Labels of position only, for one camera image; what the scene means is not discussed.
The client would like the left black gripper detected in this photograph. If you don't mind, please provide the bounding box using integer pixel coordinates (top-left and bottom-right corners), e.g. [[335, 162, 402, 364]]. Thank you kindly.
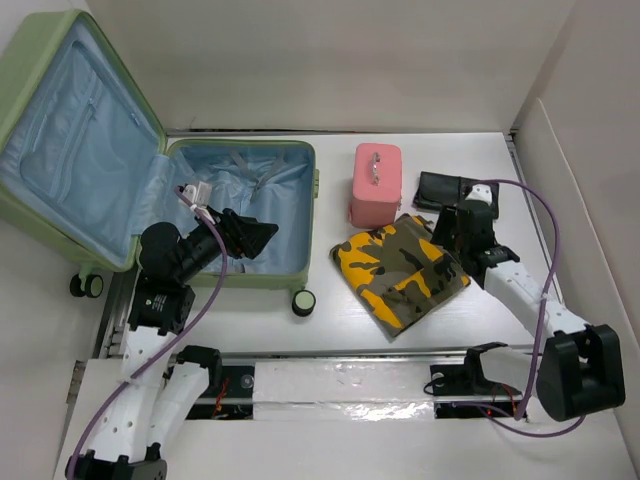
[[176, 204, 276, 282]]

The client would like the black leather pouch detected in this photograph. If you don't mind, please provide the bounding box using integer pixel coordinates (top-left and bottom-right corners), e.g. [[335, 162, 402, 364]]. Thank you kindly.
[[413, 171, 500, 220]]

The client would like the camouflage garment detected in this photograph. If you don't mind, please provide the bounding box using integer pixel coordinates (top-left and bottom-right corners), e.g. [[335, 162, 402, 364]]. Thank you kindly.
[[330, 214, 472, 339]]

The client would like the pink vanity case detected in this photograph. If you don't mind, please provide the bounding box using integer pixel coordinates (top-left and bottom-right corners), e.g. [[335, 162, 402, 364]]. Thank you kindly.
[[349, 143, 402, 229]]

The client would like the green hard-shell suitcase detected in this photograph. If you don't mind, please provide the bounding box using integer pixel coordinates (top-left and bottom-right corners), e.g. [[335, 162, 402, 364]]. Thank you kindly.
[[1, 9, 319, 316]]

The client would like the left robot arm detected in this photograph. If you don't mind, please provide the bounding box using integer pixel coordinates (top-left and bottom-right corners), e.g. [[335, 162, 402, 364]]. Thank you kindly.
[[65, 207, 278, 479]]

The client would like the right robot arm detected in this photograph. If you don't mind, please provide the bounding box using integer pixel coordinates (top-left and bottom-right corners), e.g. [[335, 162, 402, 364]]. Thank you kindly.
[[432, 200, 626, 421]]

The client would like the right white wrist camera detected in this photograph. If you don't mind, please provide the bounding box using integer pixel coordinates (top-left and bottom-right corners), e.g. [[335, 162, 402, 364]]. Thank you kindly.
[[465, 183, 493, 205]]

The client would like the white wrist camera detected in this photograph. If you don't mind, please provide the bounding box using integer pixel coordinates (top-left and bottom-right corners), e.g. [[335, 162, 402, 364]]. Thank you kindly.
[[177, 181, 212, 210], [465, 183, 493, 205]]

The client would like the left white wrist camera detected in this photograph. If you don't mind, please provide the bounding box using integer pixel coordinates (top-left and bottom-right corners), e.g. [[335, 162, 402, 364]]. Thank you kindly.
[[177, 181, 212, 210]]

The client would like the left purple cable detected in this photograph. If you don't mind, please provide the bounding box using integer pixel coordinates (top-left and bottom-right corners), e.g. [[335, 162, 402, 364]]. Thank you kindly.
[[66, 187, 229, 476]]

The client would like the metal mounting rail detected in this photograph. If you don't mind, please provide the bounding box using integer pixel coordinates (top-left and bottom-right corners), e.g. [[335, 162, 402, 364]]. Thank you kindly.
[[99, 344, 536, 416]]

